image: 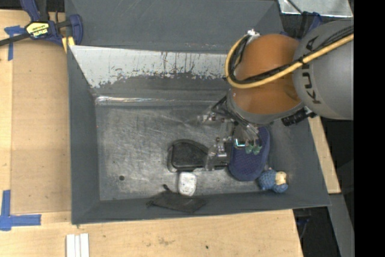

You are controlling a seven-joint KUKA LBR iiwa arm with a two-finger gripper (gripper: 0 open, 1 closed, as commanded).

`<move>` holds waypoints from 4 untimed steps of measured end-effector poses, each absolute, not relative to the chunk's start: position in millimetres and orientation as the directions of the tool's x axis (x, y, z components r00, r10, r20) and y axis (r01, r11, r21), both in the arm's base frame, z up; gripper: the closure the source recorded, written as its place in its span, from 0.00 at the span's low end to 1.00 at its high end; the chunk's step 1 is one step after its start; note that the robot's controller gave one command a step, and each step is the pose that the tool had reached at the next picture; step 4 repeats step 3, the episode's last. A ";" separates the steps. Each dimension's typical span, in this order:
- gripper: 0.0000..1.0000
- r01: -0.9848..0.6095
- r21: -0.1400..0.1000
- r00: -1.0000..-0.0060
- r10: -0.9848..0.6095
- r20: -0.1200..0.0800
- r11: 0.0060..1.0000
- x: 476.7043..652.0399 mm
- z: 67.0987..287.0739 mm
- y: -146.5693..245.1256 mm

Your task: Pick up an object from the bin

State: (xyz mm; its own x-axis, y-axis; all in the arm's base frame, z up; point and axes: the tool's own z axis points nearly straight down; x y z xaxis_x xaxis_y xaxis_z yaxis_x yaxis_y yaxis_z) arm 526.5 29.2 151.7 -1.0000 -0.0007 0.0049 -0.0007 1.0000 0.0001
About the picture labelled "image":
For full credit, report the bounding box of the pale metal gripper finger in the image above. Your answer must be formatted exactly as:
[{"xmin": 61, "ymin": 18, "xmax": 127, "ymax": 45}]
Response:
[
  {"xmin": 214, "ymin": 136, "xmax": 234, "ymax": 159},
  {"xmin": 205, "ymin": 150, "xmax": 229, "ymax": 172}
]

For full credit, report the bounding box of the black rounded flat object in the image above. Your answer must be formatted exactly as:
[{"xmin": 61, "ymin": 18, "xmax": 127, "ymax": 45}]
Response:
[{"xmin": 167, "ymin": 138, "xmax": 230, "ymax": 174}]

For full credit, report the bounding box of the blue oval mesh pad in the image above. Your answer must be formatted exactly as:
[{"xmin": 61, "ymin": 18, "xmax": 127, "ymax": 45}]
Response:
[{"xmin": 227, "ymin": 126, "xmax": 271, "ymax": 182}]

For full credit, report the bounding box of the black cloth pouch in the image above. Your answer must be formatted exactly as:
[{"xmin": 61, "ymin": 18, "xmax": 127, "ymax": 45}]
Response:
[{"xmin": 146, "ymin": 190, "xmax": 209, "ymax": 214}]

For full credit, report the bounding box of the blue knitted toy doll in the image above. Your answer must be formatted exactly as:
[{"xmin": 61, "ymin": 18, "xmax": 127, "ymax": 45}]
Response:
[{"xmin": 257, "ymin": 168, "xmax": 289, "ymax": 194}]

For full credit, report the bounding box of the grey metal bin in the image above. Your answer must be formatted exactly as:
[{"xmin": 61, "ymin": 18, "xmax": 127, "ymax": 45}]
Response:
[{"xmin": 63, "ymin": 0, "xmax": 332, "ymax": 225}]

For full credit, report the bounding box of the black cylinder on white bracket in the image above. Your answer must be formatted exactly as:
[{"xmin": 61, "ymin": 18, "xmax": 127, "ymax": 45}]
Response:
[{"xmin": 280, "ymin": 107, "xmax": 317, "ymax": 128}]

